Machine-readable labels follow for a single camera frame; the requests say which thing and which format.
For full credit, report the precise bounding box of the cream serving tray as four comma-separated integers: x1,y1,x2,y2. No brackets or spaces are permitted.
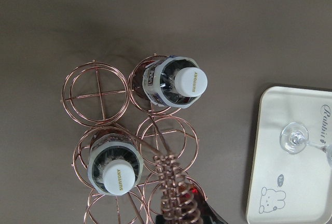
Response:
246,86,331,223

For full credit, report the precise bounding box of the tea bottle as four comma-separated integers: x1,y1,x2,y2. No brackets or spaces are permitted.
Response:
87,133,144,196
132,55,208,108
179,184,227,223

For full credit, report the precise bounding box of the clear wine glass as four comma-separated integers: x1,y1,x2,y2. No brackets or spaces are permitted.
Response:
279,122,331,167

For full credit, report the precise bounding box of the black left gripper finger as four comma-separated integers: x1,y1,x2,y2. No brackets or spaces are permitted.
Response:
155,215,168,224

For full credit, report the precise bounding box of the copper wire bottle basket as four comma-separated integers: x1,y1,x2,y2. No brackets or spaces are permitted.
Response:
61,58,206,223

